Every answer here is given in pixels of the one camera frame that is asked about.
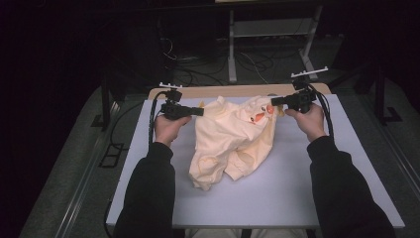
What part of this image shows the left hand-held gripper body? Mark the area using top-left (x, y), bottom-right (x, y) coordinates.
top-left (158, 81), bottom-right (193, 121)

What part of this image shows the black metal stand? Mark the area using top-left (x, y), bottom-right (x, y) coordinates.
top-left (91, 73), bottom-right (128, 133)
top-left (356, 63), bottom-right (403, 126)

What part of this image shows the cream garment with orange print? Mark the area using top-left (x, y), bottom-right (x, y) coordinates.
top-left (188, 95), bottom-right (285, 192)

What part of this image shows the tangle of floor cables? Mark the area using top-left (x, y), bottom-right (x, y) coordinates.
top-left (159, 36), bottom-right (275, 87)

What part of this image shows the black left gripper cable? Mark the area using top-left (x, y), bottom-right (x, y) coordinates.
top-left (148, 90), bottom-right (170, 147)

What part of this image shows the person's left hand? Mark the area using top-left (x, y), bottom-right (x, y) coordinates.
top-left (154, 113), bottom-right (193, 149)

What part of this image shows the white metal desk frame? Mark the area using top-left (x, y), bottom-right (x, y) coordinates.
top-left (227, 4), bottom-right (324, 84)

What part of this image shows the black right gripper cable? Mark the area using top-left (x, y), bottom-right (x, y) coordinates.
top-left (307, 81), bottom-right (336, 143)

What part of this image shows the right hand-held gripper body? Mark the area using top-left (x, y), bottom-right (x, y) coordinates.
top-left (286, 66), bottom-right (329, 114)

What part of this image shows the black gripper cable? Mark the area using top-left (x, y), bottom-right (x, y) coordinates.
top-left (148, 90), bottom-right (170, 147)
top-left (307, 81), bottom-right (336, 143)

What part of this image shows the aluminium floor rail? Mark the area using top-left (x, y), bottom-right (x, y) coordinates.
top-left (360, 95), bottom-right (420, 196)
top-left (53, 100), bottom-right (121, 238)

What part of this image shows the person's right hand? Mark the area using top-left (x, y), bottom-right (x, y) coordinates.
top-left (284, 102), bottom-right (328, 144)

